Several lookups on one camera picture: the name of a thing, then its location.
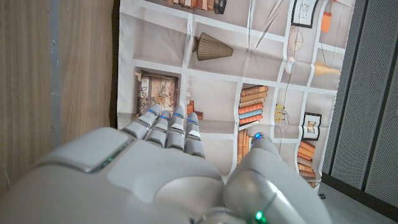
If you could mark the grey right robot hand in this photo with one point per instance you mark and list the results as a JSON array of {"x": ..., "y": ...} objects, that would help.
[{"x": 140, "y": 180}]

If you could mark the printed bookshelf backdrop cloth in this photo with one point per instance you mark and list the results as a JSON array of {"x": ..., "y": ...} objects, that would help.
[{"x": 217, "y": 87}]

